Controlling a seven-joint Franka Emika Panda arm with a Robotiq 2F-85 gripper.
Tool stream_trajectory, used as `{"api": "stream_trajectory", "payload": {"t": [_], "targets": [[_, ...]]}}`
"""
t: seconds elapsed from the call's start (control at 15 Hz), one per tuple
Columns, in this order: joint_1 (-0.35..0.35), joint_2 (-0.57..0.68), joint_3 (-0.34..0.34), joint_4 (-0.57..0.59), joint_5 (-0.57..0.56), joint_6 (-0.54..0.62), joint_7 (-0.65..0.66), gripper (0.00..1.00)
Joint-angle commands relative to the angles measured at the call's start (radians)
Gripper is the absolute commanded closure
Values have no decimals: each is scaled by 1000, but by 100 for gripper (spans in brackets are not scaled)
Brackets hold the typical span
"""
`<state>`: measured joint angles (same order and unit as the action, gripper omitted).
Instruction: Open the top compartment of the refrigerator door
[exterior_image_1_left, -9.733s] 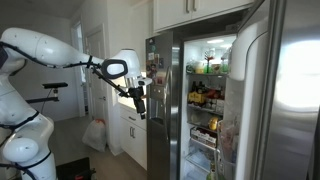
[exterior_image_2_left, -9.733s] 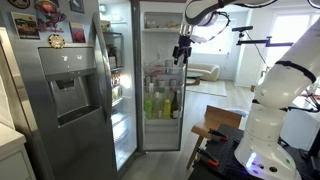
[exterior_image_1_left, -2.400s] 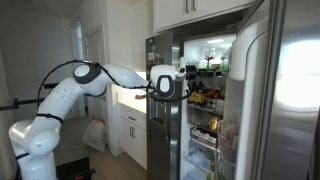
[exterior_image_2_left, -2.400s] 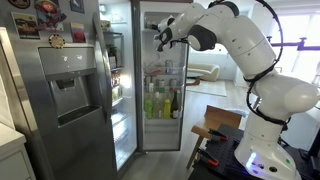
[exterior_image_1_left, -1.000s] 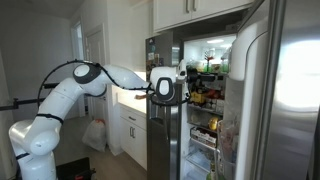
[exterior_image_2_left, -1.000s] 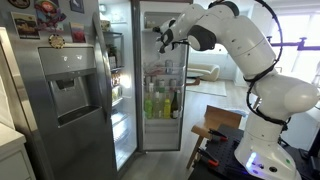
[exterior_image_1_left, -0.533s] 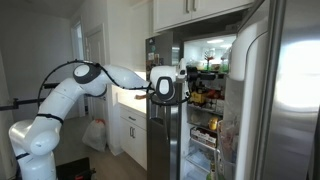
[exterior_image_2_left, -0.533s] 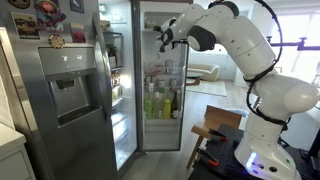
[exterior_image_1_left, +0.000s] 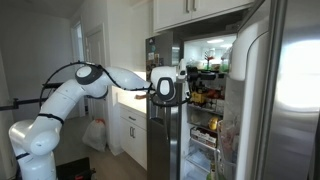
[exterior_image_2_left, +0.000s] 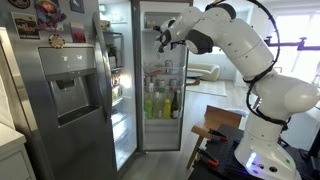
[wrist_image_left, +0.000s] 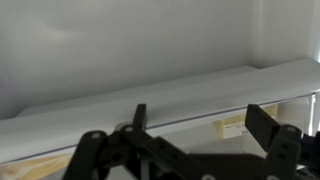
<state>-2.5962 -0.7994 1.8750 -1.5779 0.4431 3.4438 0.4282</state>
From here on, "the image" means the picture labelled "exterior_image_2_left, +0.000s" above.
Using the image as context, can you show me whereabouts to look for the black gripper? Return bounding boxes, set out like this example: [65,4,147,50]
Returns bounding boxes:
[153,25,174,54]

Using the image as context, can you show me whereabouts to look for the refrigerator door compartment cover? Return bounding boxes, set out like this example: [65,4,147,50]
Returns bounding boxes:
[143,11,179,31]

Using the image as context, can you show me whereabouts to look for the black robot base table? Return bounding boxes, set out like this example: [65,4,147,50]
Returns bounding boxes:
[187,123,320,180]

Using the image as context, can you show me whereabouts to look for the clear tall door shelf bin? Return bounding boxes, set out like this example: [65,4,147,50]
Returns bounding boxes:
[142,84,185,122]

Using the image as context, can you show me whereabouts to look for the stainless refrigerator door with shelves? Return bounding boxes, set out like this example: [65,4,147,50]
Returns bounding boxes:
[131,0,195,154]

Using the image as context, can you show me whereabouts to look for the refrigerator cabinet interior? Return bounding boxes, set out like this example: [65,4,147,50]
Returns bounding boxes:
[98,0,139,175]

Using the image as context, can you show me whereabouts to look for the stainless freezer door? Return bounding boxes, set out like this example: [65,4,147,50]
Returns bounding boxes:
[0,0,118,180]

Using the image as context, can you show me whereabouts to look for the small pale food package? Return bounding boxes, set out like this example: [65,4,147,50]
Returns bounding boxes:
[145,20,158,30]

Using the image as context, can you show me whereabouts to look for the silver drink can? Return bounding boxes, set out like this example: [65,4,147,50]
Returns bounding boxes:
[165,59,175,75]
[157,79,166,93]
[168,78,178,93]

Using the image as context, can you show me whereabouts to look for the round white coffee table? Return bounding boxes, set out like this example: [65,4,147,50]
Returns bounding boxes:
[185,69,205,87]

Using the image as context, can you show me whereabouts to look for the dark glass bottle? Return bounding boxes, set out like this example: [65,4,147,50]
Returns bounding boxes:
[106,44,118,70]

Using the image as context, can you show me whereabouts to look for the small box on shelf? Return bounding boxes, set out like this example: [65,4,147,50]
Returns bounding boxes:
[100,19,111,33]

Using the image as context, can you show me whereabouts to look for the white sofa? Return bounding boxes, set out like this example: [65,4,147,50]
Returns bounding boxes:
[186,62,221,83]

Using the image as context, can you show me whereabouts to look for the clear drink bottle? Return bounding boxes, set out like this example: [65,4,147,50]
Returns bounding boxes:
[152,91,162,120]

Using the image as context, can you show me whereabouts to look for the yellow carton box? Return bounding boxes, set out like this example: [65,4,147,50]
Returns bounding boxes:
[111,85,123,102]

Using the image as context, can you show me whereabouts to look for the dark wine bottle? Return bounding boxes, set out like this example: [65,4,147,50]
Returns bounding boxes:
[170,90,180,120]

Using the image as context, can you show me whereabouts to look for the yellow drink bottle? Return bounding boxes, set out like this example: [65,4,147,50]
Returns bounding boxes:
[162,92,172,120]

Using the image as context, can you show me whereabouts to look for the green drink bottle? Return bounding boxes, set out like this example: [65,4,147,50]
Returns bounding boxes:
[144,91,154,120]

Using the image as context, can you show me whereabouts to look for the pale floor rug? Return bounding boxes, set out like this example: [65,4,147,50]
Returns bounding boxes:
[185,79,228,98]

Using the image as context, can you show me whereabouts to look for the red purple picture magnet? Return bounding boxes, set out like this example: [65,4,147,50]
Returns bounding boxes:
[68,21,87,44]

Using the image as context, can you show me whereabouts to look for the dark picture magnet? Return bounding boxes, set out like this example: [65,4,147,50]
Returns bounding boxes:
[68,0,85,15]

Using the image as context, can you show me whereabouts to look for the wooden stool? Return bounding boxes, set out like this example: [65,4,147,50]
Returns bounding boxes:
[185,104,244,171]

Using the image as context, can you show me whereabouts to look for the round gold magnet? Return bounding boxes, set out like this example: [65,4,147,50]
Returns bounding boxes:
[47,34,66,50]

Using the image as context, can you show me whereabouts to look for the water and ice dispenser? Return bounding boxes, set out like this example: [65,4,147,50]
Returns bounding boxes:
[37,46,103,128]

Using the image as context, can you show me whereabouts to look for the colourful figure magnet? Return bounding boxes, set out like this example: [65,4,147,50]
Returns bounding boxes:
[33,0,67,34]

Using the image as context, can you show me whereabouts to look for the bright window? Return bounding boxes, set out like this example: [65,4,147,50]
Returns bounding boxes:
[272,13,320,84]

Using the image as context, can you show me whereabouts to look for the brown landscape picture magnet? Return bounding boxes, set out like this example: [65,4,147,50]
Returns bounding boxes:
[10,11,41,41]

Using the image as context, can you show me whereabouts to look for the dark oval magnet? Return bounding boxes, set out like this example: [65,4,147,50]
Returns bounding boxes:
[6,0,31,10]

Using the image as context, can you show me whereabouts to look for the white kitchen base cabinet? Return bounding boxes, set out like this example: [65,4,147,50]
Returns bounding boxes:
[0,122,37,180]

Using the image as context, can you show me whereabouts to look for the freezer door handle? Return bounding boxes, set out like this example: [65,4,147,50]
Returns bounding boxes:
[92,12,113,122]

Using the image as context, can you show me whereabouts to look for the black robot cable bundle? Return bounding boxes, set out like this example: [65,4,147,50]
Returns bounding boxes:
[204,0,292,133]

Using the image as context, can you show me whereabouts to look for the black clamp orange handles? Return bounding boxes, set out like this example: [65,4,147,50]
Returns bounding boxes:
[196,147,221,168]
[207,128,230,142]

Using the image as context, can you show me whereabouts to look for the dark camera mounting bar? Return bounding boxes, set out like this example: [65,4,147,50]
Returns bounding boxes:
[264,36,320,52]

